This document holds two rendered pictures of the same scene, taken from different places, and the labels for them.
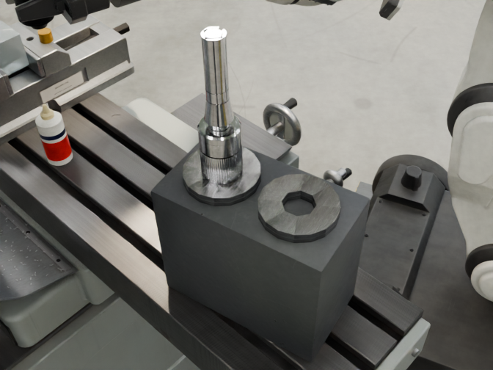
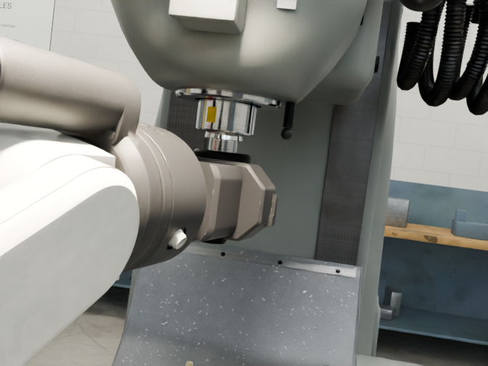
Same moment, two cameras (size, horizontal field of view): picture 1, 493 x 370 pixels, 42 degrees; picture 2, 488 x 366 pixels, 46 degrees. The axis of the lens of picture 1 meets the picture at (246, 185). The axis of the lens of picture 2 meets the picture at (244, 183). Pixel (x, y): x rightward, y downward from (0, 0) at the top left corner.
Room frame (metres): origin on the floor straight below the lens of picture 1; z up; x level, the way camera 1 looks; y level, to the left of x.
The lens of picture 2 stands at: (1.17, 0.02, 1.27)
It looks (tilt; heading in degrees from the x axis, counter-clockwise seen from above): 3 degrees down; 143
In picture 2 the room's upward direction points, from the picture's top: 7 degrees clockwise
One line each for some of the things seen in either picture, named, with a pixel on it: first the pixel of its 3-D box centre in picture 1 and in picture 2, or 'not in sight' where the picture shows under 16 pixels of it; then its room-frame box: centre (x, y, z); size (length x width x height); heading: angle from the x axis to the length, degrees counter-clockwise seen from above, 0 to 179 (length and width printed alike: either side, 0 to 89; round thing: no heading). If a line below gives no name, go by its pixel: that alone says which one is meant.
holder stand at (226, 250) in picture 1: (260, 242); not in sight; (0.49, -0.01, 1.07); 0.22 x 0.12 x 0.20; 57
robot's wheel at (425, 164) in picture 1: (412, 190); not in sight; (1.11, -0.42, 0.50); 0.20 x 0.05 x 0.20; 65
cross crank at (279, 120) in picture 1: (271, 132); not in sight; (1.15, -0.06, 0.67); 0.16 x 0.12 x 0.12; 136
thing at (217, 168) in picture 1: (221, 150); not in sight; (0.52, 0.03, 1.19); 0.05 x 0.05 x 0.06
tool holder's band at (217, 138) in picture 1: (219, 128); not in sight; (0.52, 0.03, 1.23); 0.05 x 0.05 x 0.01
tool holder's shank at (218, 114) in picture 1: (216, 81); not in sight; (0.52, 0.03, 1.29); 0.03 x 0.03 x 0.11
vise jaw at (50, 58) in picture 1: (34, 47); not in sight; (0.94, 0.36, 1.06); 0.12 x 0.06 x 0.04; 44
